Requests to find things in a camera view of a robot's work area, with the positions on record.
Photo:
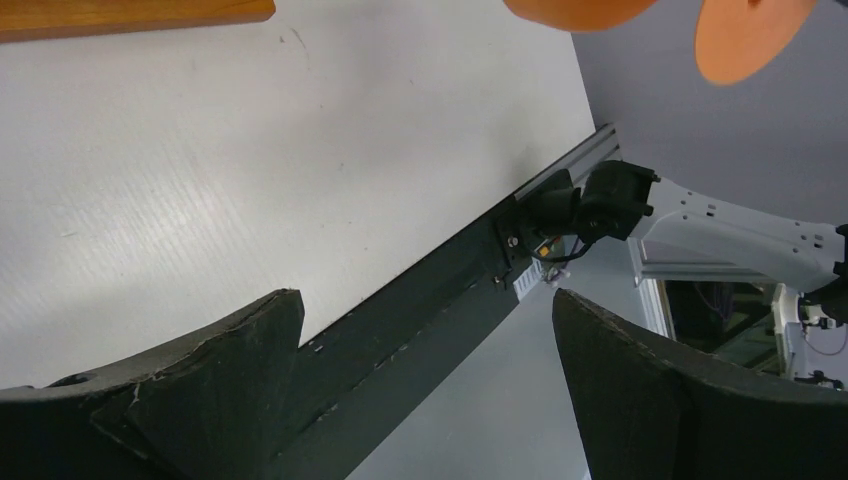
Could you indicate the orange wine glass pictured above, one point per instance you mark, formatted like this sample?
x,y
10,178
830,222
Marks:
x,y
733,40

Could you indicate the right controller board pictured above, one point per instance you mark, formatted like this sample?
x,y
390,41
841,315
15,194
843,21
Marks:
x,y
548,265

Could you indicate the wooden rack base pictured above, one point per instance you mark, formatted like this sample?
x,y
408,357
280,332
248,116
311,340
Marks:
x,y
29,20

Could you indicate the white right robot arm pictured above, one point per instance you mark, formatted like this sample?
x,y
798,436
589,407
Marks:
x,y
621,200

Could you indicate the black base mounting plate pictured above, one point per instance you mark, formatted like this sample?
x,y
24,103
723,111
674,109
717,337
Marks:
x,y
356,382

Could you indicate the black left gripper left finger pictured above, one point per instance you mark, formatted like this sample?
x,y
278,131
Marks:
x,y
206,405

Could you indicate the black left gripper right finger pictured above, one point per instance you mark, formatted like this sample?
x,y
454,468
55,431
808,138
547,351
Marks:
x,y
648,407

